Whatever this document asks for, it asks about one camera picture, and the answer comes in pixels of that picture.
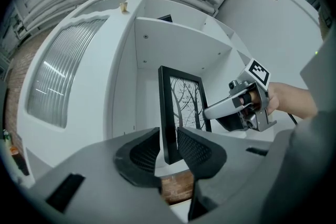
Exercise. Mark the small cabinet door knob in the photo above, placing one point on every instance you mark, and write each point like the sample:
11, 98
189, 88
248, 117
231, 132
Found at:
124, 7

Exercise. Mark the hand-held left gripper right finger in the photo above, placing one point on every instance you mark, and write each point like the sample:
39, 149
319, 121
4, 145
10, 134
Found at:
199, 157

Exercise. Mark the small orange item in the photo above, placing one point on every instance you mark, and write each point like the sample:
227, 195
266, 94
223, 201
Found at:
13, 150

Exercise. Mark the person's right hand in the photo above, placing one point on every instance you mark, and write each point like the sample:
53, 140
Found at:
252, 102

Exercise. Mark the small black object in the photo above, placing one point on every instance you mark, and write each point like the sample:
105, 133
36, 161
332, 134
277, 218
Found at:
165, 19

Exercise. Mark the black framed tree picture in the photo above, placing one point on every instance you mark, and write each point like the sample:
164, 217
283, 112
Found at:
169, 118

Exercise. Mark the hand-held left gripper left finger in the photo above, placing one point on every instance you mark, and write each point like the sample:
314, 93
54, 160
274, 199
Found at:
139, 157

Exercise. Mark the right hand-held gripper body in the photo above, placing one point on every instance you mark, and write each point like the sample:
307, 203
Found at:
260, 73

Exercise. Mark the white ribbed glass cabinet door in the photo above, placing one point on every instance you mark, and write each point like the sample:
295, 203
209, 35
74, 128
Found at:
60, 60

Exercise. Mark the small green item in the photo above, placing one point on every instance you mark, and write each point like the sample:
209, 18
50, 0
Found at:
6, 136

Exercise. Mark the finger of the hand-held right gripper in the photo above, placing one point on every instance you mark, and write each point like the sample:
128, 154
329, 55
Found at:
233, 122
220, 110

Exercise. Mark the person's right forearm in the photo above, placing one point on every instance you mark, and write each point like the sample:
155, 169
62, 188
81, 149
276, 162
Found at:
294, 102

